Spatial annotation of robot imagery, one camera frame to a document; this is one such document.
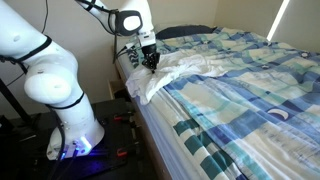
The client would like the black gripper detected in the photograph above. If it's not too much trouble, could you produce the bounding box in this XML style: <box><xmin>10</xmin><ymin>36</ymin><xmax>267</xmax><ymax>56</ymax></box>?
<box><xmin>141</xmin><ymin>43</ymin><xmax>161</xmax><ymax>74</ymax></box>

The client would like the white t-shirt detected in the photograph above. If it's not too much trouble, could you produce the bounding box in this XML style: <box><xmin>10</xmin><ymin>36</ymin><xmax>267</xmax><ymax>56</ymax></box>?
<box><xmin>125</xmin><ymin>53</ymin><xmax>228</xmax><ymax>106</ymax></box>

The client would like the dark blue pillow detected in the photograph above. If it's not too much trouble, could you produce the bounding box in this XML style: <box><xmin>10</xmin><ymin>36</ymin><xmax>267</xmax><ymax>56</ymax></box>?
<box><xmin>155</xmin><ymin>24</ymin><xmax>218</xmax><ymax>40</ymax></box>

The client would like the wooden open drawer box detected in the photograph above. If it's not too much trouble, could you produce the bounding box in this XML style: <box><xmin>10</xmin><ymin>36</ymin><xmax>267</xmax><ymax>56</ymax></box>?
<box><xmin>107</xmin><ymin>79</ymin><xmax>127</xmax><ymax>100</ymax></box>

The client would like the orange black clamp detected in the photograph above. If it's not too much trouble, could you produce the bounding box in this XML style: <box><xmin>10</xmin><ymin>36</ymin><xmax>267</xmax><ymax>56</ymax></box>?
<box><xmin>113</xmin><ymin>111</ymin><xmax>136</xmax><ymax>123</ymax></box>
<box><xmin>115</xmin><ymin>143</ymin><xmax>141</xmax><ymax>158</ymax></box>

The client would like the white mattress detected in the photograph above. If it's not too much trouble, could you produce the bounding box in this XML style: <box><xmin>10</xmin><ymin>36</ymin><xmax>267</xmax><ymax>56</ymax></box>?
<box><xmin>114</xmin><ymin>38</ymin><xmax>201</xmax><ymax>180</ymax></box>

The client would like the blue checked duvet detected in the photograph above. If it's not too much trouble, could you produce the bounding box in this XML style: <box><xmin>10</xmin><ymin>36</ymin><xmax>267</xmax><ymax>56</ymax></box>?
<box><xmin>124</xmin><ymin>26</ymin><xmax>320</xmax><ymax>180</ymax></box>

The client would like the black tripod stand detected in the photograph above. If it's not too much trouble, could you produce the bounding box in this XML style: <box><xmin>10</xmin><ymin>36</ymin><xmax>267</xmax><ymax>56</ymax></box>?
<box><xmin>0</xmin><ymin>78</ymin><xmax>43</xmax><ymax>128</ymax></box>

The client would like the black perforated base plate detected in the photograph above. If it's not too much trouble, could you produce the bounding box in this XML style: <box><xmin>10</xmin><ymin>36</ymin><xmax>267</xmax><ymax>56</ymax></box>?
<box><xmin>33</xmin><ymin>98</ymin><xmax>148</xmax><ymax>180</ymax></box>

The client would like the wooden bed frame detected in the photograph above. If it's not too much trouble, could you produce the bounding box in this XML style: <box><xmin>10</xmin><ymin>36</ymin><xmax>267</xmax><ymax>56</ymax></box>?
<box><xmin>111</xmin><ymin>46</ymin><xmax>174</xmax><ymax>180</ymax></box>

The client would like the black arm cable with straps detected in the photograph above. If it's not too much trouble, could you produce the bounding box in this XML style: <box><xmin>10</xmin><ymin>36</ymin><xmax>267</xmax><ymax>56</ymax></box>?
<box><xmin>0</xmin><ymin>0</ymin><xmax>134</xmax><ymax>88</ymax></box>

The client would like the thick black power cable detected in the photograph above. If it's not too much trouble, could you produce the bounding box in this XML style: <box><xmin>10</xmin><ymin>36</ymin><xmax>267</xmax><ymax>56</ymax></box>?
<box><xmin>46</xmin><ymin>109</ymin><xmax>68</xmax><ymax>180</ymax></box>

